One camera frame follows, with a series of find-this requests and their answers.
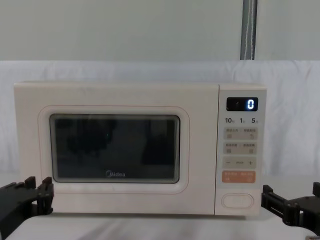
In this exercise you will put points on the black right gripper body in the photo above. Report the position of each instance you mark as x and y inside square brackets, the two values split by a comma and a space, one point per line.
[308, 210]

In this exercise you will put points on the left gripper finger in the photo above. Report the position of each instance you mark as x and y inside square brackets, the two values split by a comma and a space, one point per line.
[45, 197]
[30, 182]

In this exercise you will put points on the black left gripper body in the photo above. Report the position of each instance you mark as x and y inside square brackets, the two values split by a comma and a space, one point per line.
[15, 205]

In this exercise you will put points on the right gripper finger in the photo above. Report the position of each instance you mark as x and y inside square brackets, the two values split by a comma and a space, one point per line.
[316, 188]
[273, 201]

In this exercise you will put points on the oven control panel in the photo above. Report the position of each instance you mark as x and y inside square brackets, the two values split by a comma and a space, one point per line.
[240, 145]

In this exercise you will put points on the white curtain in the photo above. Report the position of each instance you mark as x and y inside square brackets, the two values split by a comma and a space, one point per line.
[292, 112]

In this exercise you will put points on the white table cloth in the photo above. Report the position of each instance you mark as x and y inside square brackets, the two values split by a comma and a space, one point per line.
[150, 227]

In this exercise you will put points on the cream microwave oven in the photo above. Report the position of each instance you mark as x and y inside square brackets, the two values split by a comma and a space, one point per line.
[120, 97]

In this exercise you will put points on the grey striped post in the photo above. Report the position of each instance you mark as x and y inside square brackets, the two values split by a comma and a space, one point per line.
[248, 30]

